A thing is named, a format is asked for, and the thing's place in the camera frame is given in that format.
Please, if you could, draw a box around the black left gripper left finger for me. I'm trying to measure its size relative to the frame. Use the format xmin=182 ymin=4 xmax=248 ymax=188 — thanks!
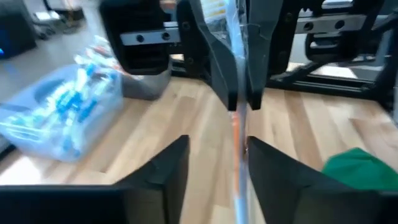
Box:
xmin=0 ymin=135 xmax=190 ymax=224

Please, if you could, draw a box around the orange toothbrush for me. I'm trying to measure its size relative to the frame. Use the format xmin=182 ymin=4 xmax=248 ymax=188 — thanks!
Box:
xmin=85 ymin=43 xmax=118 ymax=63
xmin=225 ymin=0 xmax=250 ymax=224

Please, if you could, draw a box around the blue toothbrush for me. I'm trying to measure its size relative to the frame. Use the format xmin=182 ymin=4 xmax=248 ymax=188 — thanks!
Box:
xmin=55 ymin=90 xmax=85 ymax=118
xmin=76 ymin=99 xmax=99 ymax=124
xmin=74 ymin=62 xmax=100 ymax=91

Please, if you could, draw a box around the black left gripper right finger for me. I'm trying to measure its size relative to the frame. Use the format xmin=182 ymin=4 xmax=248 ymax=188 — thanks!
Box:
xmin=248 ymin=136 xmax=398 ymax=224

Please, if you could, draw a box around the green cloth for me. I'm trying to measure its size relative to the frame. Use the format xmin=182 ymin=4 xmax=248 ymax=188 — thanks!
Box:
xmin=322 ymin=147 xmax=398 ymax=192

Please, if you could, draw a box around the grey translucent plastic bin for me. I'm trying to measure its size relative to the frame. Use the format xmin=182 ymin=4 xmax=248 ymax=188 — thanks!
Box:
xmin=74 ymin=35 xmax=172 ymax=101

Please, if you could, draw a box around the clear plastic bin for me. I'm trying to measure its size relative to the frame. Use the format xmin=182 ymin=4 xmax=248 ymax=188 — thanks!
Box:
xmin=0 ymin=63 xmax=124 ymax=163

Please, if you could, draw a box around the computer tower with blue lights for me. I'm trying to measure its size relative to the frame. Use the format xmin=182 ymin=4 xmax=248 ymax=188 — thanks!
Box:
xmin=0 ymin=0 xmax=38 ymax=60

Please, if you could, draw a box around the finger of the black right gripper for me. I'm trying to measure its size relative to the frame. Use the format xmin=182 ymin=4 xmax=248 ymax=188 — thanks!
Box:
xmin=177 ymin=0 xmax=239 ymax=112
xmin=245 ymin=0 xmax=301 ymax=111

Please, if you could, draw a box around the black floor stand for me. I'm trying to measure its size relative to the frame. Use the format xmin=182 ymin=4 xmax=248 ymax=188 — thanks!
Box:
xmin=42 ymin=0 xmax=85 ymax=22

